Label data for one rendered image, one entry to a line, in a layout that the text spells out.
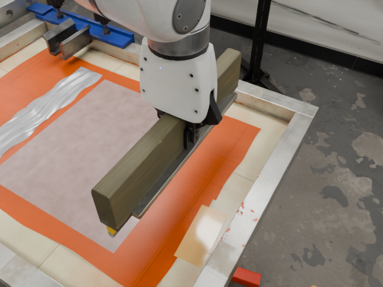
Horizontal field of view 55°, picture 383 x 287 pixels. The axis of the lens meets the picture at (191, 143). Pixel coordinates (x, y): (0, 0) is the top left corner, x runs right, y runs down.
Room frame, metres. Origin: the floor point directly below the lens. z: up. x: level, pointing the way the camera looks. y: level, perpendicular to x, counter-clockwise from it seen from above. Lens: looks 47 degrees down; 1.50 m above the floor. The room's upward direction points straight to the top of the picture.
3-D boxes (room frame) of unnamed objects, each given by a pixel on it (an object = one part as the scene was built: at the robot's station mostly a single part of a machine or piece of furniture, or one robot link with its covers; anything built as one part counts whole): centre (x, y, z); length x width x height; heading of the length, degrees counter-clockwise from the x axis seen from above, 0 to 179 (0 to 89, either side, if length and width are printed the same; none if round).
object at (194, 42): (0.40, 0.02, 1.27); 0.09 x 0.07 x 0.03; 59
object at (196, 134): (0.38, -0.01, 1.11); 0.03 x 0.03 x 0.07; 59
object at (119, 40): (0.88, 0.29, 0.98); 0.30 x 0.05 x 0.07; 59
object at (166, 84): (0.40, 0.02, 1.21); 0.10 x 0.07 x 0.11; 59
